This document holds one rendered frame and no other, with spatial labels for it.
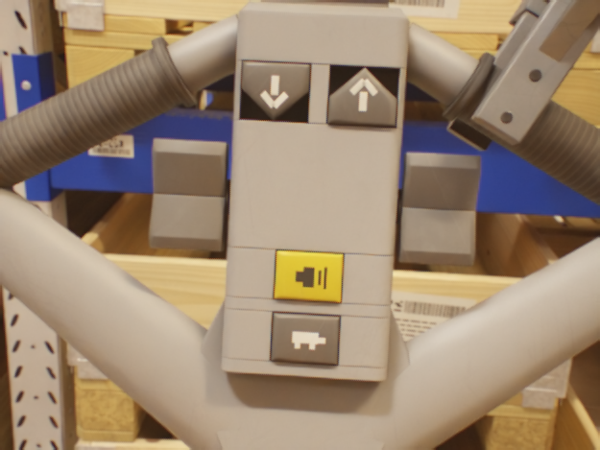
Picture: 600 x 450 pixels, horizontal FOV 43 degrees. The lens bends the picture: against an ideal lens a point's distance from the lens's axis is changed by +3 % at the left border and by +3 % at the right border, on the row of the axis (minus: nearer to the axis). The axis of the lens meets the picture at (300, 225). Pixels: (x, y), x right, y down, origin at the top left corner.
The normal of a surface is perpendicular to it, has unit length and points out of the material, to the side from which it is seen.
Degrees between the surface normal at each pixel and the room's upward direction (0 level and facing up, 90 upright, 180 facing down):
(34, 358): 90
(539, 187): 90
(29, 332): 90
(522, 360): 80
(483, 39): 90
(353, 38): 74
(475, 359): 68
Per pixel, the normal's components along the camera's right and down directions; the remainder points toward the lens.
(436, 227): -0.01, -0.23
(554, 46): -0.29, 0.48
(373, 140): -0.04, 0.06
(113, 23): -0.04, 0.33
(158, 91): 0.17, 0.45
